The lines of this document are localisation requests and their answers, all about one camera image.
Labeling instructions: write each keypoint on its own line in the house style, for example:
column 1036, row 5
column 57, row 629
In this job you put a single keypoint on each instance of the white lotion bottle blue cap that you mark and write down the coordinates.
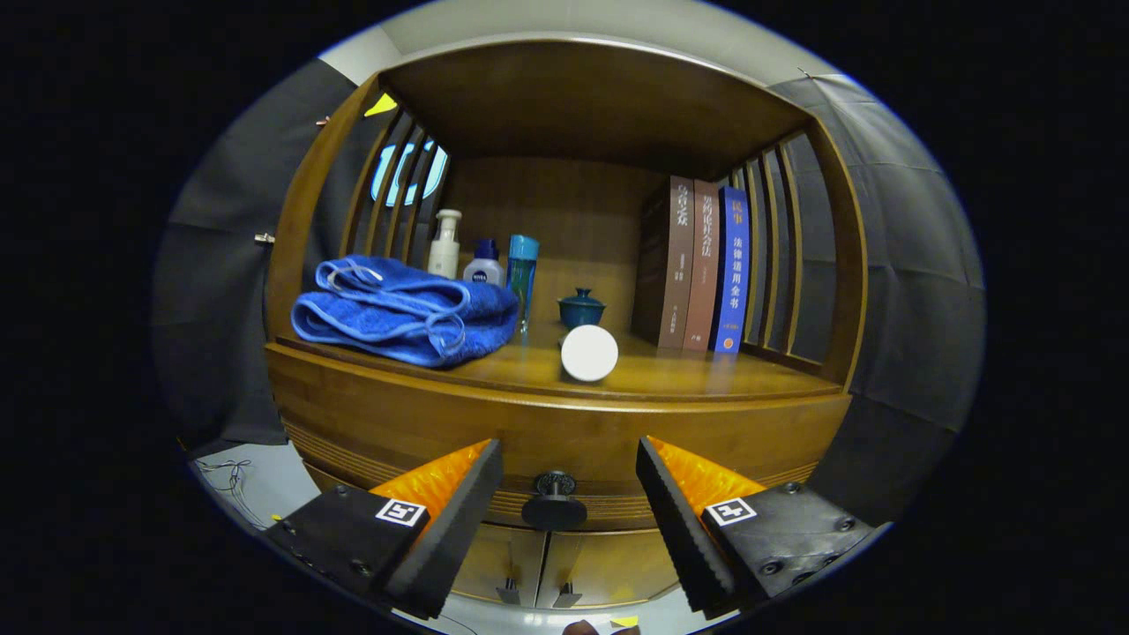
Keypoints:
column 483, row 269

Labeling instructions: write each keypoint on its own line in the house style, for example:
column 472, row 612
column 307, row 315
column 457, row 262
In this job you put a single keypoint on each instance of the cream pump bottle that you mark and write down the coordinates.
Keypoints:
column 444, row 256

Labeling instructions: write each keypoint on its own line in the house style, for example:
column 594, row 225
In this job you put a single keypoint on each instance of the dark blue lidded cup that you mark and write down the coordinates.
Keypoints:
column 582, row 310

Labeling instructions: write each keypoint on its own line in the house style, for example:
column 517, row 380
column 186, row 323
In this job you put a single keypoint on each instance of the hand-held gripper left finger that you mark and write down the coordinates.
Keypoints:
column 450, row 538

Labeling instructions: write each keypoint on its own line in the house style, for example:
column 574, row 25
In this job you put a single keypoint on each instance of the clear bottle teal cap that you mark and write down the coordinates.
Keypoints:
column 522, row 273

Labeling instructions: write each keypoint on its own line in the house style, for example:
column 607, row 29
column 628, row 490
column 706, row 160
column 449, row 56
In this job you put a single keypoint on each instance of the reddish brown book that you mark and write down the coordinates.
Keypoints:
column 703, row 265

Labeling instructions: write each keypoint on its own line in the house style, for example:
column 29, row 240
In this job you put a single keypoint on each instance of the folded blue towel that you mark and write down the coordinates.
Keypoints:
column 397, row 317

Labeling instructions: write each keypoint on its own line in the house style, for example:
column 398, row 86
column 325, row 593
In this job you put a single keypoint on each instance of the blue book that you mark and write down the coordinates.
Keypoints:
column 730, row 265

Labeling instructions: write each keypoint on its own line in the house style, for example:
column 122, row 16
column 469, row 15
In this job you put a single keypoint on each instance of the dark brown book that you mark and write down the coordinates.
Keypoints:
column 675, row 265

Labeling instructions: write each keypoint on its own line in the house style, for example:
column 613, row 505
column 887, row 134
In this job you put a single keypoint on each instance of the wooden cabinet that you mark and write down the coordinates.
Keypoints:
column 573, row 97

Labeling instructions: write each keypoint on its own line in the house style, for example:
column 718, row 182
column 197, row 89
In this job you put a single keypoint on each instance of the white tube with green end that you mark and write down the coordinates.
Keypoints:
column 589, row 353

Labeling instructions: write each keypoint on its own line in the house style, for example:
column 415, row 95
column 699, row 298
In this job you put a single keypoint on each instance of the wooden countertop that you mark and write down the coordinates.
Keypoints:
column 688, row 370

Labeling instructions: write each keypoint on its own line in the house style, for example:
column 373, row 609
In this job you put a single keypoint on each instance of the wooden cabinet door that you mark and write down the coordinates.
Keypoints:
column 609, row 564
column 507, row 560

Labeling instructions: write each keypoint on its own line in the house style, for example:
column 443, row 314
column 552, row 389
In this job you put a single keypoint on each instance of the small yellow tape piece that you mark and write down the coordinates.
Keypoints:
column 624, row 622

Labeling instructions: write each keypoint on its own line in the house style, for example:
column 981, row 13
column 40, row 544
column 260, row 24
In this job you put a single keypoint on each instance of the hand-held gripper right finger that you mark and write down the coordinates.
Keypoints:
column 684, row 538

